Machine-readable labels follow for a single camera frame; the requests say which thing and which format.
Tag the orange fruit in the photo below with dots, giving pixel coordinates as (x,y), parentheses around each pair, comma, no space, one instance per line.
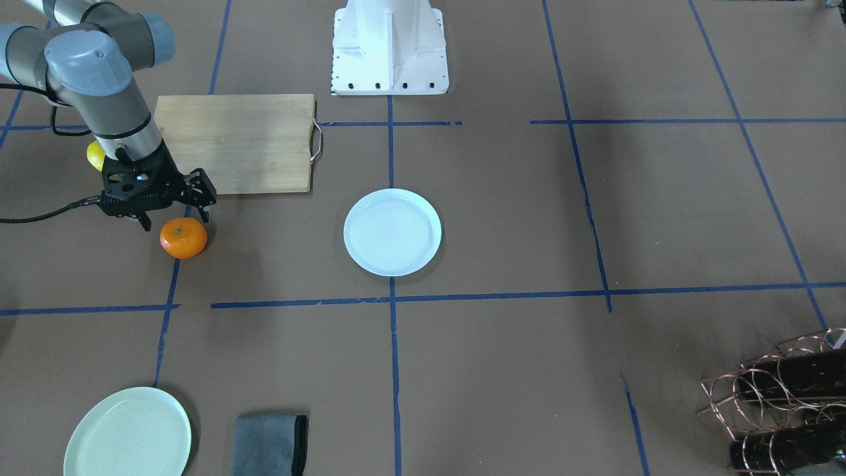
(183,238)

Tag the light green plate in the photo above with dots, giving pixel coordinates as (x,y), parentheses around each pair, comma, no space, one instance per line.
(137,431)

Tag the yellow lemon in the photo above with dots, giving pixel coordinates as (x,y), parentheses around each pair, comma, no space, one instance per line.
(96,156)

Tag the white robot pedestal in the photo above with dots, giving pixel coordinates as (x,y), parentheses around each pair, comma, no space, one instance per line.
(389,48)

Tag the dark glass wine bottle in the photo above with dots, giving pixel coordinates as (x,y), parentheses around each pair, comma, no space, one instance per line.
(809,378)

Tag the light blue plate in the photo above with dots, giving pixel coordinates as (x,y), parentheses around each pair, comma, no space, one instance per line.
(392,232)

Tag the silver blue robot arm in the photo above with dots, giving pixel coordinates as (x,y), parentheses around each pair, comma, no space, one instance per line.
(87,62)

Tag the copper wire bottle rack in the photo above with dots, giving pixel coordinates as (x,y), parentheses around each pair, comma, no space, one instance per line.
(784,411)

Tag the grey folded cloth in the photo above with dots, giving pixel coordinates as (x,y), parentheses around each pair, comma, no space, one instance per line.
(270,444)

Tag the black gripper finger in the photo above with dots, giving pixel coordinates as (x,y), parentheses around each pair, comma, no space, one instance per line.
(144,220)

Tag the wooden cutting board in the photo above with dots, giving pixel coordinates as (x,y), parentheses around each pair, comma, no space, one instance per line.
(246,144)

